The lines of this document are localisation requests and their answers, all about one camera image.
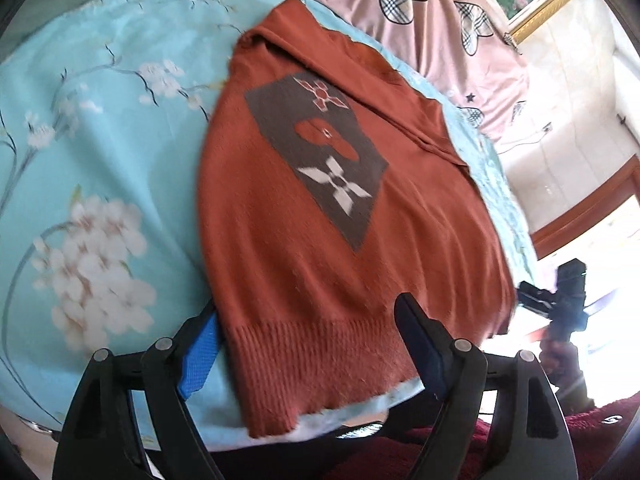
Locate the person's right hand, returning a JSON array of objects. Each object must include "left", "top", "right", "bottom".
[{"left": 539, "top": 336, "right": 594, "bottom": 416}]

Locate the wooden door frame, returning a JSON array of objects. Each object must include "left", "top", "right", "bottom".
[{"left": 532, "top": 155, "right": 639, "bottom": 260}]

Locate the dark red clothing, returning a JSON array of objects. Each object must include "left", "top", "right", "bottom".
[{"left": 322, "top": 394, "right": 639, "bottom": 479}]

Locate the rust orange knit sweater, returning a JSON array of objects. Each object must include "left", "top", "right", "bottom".
[{"left": 198, "top": 0, "right": 515, "bottom": 438}]

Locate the pink plaid-heart quilt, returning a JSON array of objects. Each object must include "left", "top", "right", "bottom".
[{"left": 314, "top": 0, "right": 528, "bottom": 141}]

